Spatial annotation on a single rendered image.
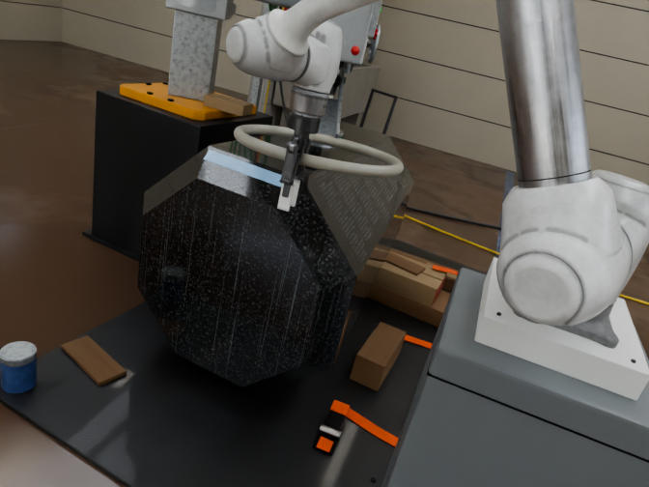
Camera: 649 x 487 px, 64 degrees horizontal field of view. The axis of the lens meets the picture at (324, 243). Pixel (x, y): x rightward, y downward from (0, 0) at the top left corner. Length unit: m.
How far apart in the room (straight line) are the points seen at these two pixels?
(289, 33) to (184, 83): 1.54
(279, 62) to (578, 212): 0.63
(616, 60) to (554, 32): 6.03
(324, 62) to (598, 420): 0.87
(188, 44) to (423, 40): 4.63
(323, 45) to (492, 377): 0.76
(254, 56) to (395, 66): 5.88
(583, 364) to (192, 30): 2.09
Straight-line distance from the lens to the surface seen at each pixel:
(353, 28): 2.01
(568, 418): 0.99
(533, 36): 0.80
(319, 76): 1.20
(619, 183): 0.98
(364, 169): 1.29
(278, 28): 1.08
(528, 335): 0.98
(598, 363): 1.01
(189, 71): 2.57
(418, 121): 6.89
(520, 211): 0.79
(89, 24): 9.18
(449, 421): 1.02
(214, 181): 1.60
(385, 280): 2.60
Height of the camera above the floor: 1.28
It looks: 24 degrees down
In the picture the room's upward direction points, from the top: 13 degrees clockwise
